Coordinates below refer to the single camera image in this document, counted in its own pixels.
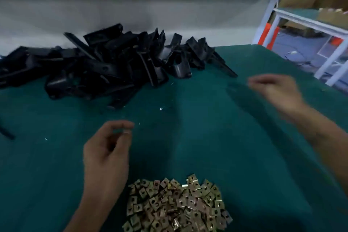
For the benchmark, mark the person's right hand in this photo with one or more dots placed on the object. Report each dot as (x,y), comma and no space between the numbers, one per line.
(280,93)

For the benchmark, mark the person's left hand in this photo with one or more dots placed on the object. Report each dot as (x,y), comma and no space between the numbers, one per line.
(106,166)

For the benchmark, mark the black plastic bracket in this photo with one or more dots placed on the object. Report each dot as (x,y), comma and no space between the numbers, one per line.
(225,66)

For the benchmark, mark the pile of brass clip nuts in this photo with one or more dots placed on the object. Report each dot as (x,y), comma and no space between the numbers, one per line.
(177,204)

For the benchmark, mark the pile of black plastic brackets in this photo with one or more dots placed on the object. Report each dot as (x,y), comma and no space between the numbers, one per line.
(109,63)

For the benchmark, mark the person's right forearm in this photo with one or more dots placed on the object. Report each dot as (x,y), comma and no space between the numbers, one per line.
(326,142)

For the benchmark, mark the green table cloth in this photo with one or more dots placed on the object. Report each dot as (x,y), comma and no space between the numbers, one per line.
(206,142)

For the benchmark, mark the brown cardboard box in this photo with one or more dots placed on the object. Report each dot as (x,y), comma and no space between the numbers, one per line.
(334,18)

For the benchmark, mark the thin black plastic strip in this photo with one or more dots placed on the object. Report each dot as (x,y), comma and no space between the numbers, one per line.
(6,132)

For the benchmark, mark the white metal rack frame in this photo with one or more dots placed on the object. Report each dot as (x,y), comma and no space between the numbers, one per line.
(304,18)

